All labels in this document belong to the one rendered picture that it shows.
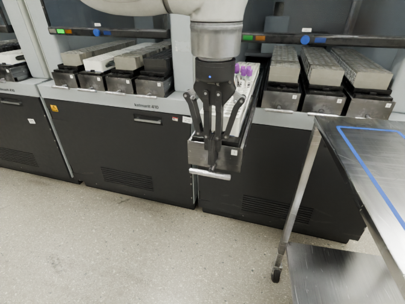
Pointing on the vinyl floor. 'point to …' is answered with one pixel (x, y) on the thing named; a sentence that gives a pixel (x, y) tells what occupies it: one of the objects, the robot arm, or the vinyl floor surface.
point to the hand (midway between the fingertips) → (212, 149)
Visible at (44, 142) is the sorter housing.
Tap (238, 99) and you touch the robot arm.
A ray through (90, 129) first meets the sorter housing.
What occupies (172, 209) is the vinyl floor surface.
